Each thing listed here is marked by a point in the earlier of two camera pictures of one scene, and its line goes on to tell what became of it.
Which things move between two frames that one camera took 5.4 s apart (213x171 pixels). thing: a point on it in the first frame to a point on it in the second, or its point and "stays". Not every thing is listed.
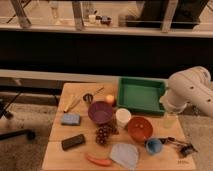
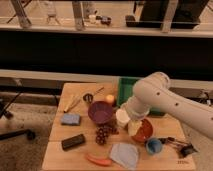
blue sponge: [70, 119] stays
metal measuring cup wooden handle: [89, 97] stays
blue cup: [153, 146] stays
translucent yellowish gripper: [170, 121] to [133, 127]
